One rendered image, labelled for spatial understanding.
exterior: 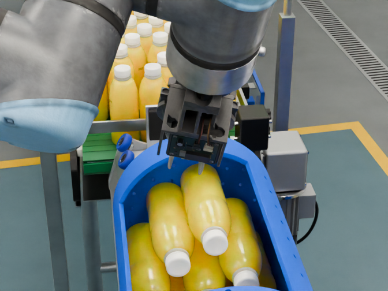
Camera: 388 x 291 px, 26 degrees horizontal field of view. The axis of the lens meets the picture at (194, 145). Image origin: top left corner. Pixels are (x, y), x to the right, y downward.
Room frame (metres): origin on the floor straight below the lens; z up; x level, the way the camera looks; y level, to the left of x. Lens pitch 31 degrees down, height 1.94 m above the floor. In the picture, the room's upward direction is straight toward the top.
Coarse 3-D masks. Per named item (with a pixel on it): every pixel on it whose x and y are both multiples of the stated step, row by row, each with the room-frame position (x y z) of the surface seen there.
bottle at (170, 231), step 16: (160, 192) 1.18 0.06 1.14; (176, 192) 1.19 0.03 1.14; (160, 208) 1.14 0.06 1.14; (176, 208) 1.14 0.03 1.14; (160, 224) 1.10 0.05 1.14; (176, 224) 1.09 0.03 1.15; (160, 240) 1.07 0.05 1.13; (176, 240) 1.06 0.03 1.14; (192, 240) 1.08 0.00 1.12; (160, 256) 1.05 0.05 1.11
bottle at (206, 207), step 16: (192, 176) 1.19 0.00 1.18; (208, 176) 1.18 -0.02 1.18; (192, 192) 1.14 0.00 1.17; (208, 192) 1.13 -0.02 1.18; (192, 208) 1.10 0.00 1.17; (208, 208) 1.08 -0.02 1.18; (224, 208) 1.09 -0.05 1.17; (192, 224) 1.08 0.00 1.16; (208, 224) 1.06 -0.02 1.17; (224, 224) 1.07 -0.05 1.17
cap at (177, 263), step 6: (174, 252) 1.04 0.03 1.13; (180, 252) 1.04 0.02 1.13; (168, 258) 1.03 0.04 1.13; (174, 258) 1.02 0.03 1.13; (180, 258) 1.02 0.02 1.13; (186, 258) 1.03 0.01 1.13; (168, 264) 1.02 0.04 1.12; (174, 264) 1.02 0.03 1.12; (180, 264) 1.03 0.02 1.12; (186, 264) 1.03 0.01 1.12; (168, 270) 1.02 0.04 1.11; (174, 270) 1.02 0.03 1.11; (180, 270) 1.02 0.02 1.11; (186, 270) 1.03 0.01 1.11; (174, 276) 1.02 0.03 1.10; (180, 276) 1.02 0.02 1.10
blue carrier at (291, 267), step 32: (160, 160) 1.17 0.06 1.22; (224, 160) 1.23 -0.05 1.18; (256, 160) 1.22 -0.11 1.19; (128, 192) 1.16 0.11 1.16; (224, 192) 1.23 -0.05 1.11; (256, 192) 1.10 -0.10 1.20; (128, 224) 1.21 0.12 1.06; (256, 224) 1.24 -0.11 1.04; (128, 256) 1.02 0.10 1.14; (288, 256) 0.95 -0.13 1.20; (128, 288) 0.94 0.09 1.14; (224, 288) 0.83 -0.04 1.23; (256, 288) 0.84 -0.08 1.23; (288, 288) 0.87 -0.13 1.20
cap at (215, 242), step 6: (204, 234) 1.05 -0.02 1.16; (210, 234) 1.04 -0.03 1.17; (216, 234) 1.03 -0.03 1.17; (222, 234) 1.04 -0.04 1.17; (204, 240) 1.03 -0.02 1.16; (210, 240) 1.03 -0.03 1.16; (216, 240) 1.03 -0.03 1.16; (222, 240) 1.03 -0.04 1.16; (204, 246) 1.03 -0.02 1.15; (210, 246) 1.03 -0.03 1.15; (216, 246) 1.03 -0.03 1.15; (222, 246) 1.03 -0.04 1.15; (210, 252) 1.03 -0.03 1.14; (216, 252) 1.03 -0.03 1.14; (222, 252) 1.03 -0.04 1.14
